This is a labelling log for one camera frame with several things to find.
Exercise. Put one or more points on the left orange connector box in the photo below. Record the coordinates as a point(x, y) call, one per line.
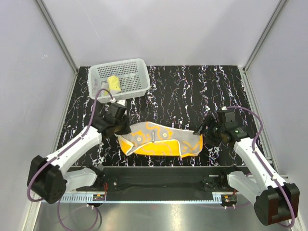
point(98, 197)

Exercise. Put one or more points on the orange connector box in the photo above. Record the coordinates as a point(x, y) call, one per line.
point(98, 197)
point(231, 199)

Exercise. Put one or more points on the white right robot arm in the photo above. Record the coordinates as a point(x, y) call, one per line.
point(275, 201)

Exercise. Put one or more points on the white plastic mesh basket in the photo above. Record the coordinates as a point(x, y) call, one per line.
point(132, 74)

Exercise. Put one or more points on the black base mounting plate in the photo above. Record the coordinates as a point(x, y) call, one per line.
point(173, 181)

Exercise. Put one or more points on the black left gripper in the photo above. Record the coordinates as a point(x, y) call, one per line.
point(127, 130)

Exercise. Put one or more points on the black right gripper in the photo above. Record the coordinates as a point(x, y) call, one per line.
point(209, 121)

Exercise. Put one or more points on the orange and grey towel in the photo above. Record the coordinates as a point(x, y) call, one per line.
point(148, 138)

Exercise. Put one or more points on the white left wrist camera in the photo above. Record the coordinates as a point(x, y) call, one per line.
point(122, 102)

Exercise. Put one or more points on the slotted cable duct rail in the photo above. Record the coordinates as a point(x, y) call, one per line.
point(113, 198)

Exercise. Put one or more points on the aluminium frame post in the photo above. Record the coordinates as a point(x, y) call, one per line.
point(269, 26)
point(58, 38)

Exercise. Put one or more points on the right aluminium frame post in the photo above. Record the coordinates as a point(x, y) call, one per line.
point(269, 26)

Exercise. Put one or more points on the yellow-green and grey towel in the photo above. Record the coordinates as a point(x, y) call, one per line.
point(112, 85)

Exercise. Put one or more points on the right orange connector box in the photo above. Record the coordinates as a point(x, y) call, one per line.
point(231, 199)

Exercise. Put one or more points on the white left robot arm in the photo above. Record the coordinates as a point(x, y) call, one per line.
point(50, 177)

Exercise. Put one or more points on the left aluminium frame post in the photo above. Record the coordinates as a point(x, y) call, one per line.
point(58, 38)

